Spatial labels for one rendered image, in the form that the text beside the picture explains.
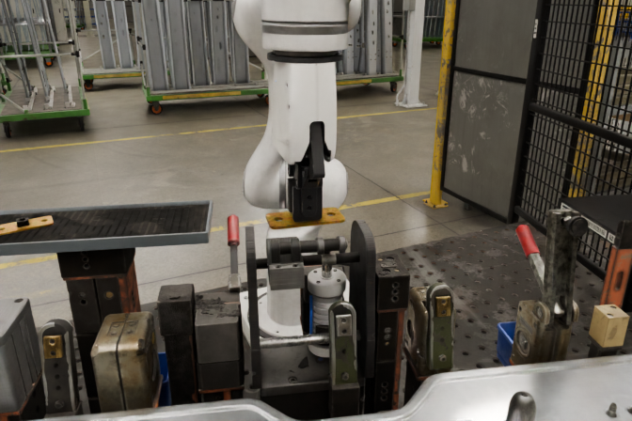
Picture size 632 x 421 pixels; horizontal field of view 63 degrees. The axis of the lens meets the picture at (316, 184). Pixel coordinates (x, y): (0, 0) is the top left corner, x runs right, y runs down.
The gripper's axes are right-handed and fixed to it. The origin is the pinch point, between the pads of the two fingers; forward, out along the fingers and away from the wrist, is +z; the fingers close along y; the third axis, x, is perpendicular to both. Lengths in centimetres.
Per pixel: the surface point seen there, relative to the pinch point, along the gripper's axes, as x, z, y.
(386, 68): 324, 93, -760
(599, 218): 78, 26, -36
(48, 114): -158, 111, -587
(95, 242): -26.1, 14.1, -23.9
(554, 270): 38.1, 16.1, -3.6
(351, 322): 8.1, 21.5, -5.8
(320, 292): 5.5, 20.5, -12.6
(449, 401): 18.9, 29.5, 3.4
